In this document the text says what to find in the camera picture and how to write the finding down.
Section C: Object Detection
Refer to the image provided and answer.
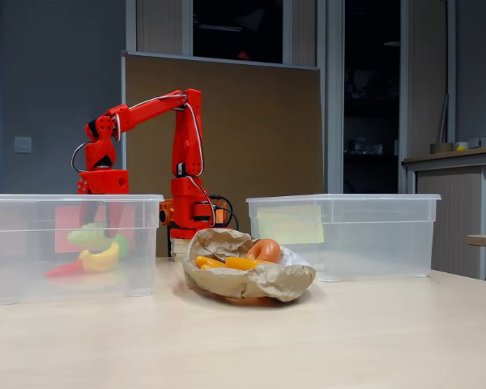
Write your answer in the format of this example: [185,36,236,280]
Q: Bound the brown toy donut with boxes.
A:
[245,238,282,263]

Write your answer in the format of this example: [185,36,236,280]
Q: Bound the grey roller shutter cabinet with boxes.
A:
[401,144,486,280]

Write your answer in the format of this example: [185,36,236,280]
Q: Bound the wooden base block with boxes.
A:
[169,237,192,257]

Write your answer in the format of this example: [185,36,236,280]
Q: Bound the green toy apple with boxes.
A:
[113,234,130,260]

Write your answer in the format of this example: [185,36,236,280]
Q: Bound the clear plastic bin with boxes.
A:
[245,193,442,284]
[0,193,165,306]

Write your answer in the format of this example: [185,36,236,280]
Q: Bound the orange clamp with ring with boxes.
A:
[159,198,175,227]

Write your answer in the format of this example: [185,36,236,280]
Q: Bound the orange toy waffle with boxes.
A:
[225,256,276,271]

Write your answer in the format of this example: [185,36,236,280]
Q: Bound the yellow-green paper label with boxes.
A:
[257,204,325,246]

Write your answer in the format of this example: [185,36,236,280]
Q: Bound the orange toy croissant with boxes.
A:
[194,255,227,270]

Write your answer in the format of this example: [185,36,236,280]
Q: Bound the red toy chili pepper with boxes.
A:
[44,259,84,279]

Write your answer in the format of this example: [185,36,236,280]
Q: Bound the black cable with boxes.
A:
[208,194,241,230]

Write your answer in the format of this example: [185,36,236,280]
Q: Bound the yellow toy banana bunch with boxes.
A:
[79,242,121,272]

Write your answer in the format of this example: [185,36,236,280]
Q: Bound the clear plastic film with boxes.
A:
[277,246,311,268]

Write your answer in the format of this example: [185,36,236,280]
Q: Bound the crumpled brown paper bag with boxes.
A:
[181,227,318,304]

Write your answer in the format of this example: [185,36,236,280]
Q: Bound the brown cork pin board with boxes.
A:
[121,50,324,258]

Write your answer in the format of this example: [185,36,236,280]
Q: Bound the light green toy grapes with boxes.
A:
[66,221,110,250]

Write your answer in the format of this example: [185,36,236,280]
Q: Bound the dark window pane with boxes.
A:
[192,0,284,65]

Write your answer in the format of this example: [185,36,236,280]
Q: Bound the pink paper label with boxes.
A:
[54,205,137,254]

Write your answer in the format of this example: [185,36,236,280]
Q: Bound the dark glass door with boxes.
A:
[343,0,402,195]

